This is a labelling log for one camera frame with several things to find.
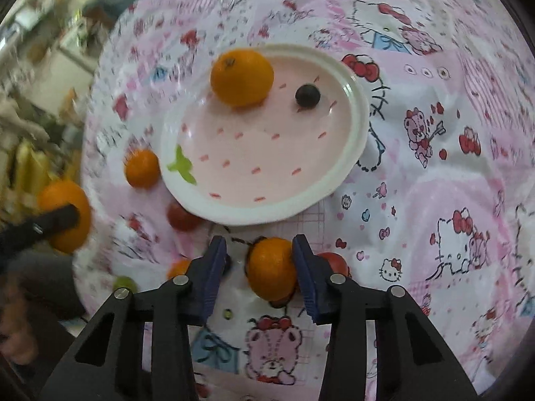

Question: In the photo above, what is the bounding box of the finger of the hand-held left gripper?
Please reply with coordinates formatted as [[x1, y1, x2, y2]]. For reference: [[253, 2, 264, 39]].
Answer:
[[0, 204, 81, 272]]

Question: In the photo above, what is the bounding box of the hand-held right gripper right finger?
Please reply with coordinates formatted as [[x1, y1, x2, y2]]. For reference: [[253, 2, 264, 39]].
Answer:
[[292, 234, 479, 401]]

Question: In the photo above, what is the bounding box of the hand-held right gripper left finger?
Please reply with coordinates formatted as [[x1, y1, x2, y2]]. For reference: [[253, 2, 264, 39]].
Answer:
[[39, 236, 228, 401]]

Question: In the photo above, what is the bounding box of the large orange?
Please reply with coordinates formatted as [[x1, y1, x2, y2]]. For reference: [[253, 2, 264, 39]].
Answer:
[[210, 49, 275, 108], [37, 180, 93, 255]]

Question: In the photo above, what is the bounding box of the small mandarin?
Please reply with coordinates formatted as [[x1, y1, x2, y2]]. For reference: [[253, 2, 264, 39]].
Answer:
[[125, 149, 161, 188], [166, 258, 194, 281], [246, 237, 298, 302]]

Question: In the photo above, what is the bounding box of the red cherry tomato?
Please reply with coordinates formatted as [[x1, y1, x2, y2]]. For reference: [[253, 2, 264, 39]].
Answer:
[[167, 201, 202, 231], [316, 252, 350, 278]]

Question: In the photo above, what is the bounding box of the green grape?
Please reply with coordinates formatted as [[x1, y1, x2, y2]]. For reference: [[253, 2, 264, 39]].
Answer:
[[113, 276, 138, 295]]

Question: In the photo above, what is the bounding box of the white and pink plate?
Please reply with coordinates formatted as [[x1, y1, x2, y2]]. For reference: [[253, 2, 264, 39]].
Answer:
[[160, 43, 370, 226]]

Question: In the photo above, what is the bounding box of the dark grape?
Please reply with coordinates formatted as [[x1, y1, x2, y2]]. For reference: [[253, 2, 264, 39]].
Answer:
[[295, 84, 322, 108]]

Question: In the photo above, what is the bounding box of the person's left forearm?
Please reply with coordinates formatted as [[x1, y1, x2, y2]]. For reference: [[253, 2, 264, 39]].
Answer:
[[0, 301, 39, 364]]

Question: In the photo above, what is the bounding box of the yellow object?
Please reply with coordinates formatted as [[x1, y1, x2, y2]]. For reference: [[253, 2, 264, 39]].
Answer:
[[10, 140, 53, 201]]

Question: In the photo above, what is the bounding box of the pink cartoon printed tablecloth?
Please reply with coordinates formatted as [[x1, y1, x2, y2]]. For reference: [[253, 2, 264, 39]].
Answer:
[[73, 0, 535, 401]]

